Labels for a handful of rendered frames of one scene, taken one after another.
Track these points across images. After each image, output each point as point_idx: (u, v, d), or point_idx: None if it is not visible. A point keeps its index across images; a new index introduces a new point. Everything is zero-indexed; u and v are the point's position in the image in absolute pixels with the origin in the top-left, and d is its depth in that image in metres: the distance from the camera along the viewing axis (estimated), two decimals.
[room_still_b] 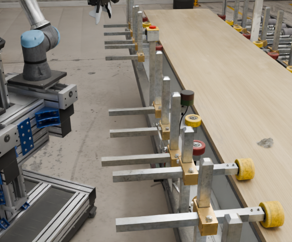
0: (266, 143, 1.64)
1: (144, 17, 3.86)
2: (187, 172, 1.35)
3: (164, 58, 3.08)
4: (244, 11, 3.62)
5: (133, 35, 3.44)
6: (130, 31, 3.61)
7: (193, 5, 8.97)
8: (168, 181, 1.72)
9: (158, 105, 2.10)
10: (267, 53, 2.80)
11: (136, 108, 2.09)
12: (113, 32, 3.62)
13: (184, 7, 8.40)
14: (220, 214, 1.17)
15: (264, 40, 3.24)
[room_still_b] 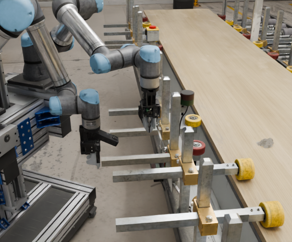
0: (266, 143, 1.65)
1: (144, 17, 3.86)
2: (187, 172, 1.35)
3: (164, 58, 3.08)
4: (244, 11, 3.62)
5: (133, 35, 3.44)
6: (130, 31, 3.61)
7: (193, 5, 8.97)
8: (168, 181, 1.72)
9: None
10: (267, 53, 2.80)
11: (136, 108, 2.09)
12: (113, 32, 3.62)
13: (184, 7, 8.40)
14: (220, 214, 1.17)
15: (264, 40, 3.24)
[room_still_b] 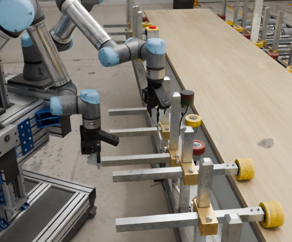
0: (266, 143, 1.65)
1: (144, 17, 3.86)
2: (187, 172, 1.35)
3: None
4: (244, 11, 3.62)
5: (133, 35, 3.44)
6: (130, 31, 3.61)
7: (193, 5, 8.97)
8: (168, 181, 1.72)
9: None
10: (267, 53, 2.80)
11: (136, 108, 2.09)
12: (113, 32, 3.62)
13: (184, 7, 8.40)
14: (220, 214, 1.17)
15: (264, 40, 3.24)
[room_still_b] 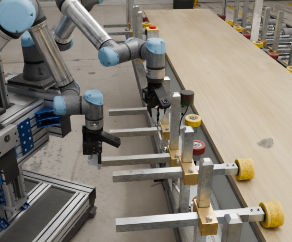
0: (266, 143, 1.65)
1: (144, 17, 3.86)
2: (187, 172, 1.35)
3: None
4: (244, 11, 3.62)
5: (133, 35, 3.44)
6: (130, 31, 3.61)
7: (193, 5, 8.97)
8: (168, 181, 1.72)
9: None
10: (267, 53, 2.80)
11: (136, 108, 2.09)
12: (113, 32, 3.62)
13: (184, 7, 8.40)
14: (220, 214, 1.17)
15: (264, 40, 3.24)
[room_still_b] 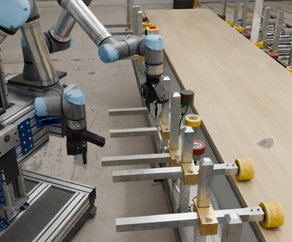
0: (266, 143, 1.65)
1: (144, 17, 3.86)
2: (187, 172, 1.35)
3: (164, 58, 3.08)
4: (244, 11, 3.62)
5: (133, 35, 3.44)
6: (130, 31, 3.61)
7: (193, 5, 8.97)
8: (168, 181, 1.72)
9: None
10: (267, 53, 2.80)
11: (136, 108, 2.09)
12: (113, 32, 3.62)
13: (184, 7, 8.40)
14: (220, 214, 1.17)
15: (264, 40, 3.24)
